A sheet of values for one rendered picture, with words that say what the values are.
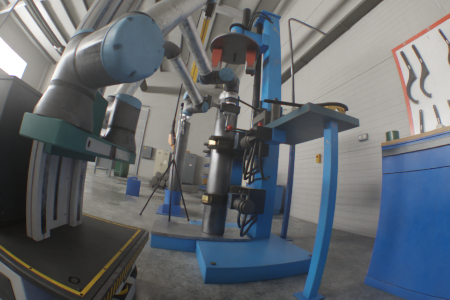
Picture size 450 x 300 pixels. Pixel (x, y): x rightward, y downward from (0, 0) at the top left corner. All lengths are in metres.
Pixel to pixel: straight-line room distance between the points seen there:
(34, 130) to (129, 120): 0.54
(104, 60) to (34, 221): 0.58
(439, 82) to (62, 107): 2.80
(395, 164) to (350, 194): 1.79
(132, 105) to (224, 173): 1.04
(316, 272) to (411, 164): 0.79
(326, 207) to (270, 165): 0.95
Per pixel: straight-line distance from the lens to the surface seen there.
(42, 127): 0.51
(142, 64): 0.42
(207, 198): 1.62
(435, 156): 1.23
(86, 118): 0.53
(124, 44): 0.40
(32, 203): 0.76
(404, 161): 1.29
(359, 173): 2.95
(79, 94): 0.53
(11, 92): 0.79
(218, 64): 2.12
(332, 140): 1.07
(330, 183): 1.04
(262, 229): 1.90
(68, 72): 0.55
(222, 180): 1.69
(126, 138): 0.93
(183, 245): 1.68
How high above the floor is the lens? 0.66
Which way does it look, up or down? 14 degrees up
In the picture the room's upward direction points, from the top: 7 degrees clockwise
